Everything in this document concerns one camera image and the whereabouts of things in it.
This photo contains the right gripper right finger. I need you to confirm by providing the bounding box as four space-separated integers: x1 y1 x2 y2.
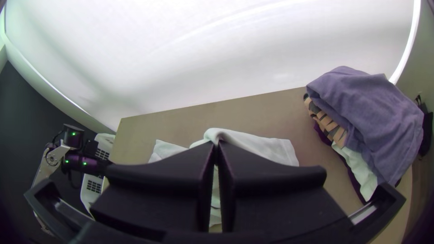
217 139 350 235

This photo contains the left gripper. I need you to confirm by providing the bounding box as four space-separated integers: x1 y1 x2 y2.
89 156 114 177

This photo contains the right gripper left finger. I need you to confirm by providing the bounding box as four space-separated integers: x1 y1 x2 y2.
90 141 216 238

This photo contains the white t-shirt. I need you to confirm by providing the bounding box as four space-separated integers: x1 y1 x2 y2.
148 127 300 228

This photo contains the white laundry basket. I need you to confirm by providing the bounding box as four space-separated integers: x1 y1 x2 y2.
80 133 117 214

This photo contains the pile of folded clothes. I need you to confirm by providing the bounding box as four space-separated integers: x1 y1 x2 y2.
302 66 425 204

